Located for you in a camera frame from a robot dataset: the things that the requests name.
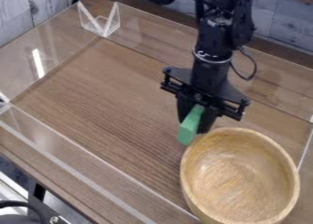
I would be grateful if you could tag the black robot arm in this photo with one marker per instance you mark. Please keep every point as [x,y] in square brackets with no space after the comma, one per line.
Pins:
[225,29]

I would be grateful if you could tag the light wooden bowl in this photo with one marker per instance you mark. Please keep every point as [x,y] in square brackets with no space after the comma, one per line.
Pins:
[238,178]

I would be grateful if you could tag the black gripper with rails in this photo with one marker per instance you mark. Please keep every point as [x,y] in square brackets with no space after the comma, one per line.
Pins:
[203,85]

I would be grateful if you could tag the clear acrylic enclosure wall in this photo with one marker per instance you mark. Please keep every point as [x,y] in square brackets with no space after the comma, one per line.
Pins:
[90,127]

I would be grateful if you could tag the black table leg bracket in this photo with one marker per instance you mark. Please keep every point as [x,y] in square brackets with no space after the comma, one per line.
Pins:
[48,216]

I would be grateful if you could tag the green rectangular stick block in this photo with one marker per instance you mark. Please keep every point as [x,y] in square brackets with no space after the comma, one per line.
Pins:
[189,126]

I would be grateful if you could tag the clear acrylic corner bracket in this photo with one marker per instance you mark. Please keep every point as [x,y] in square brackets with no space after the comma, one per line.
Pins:
[102,26]

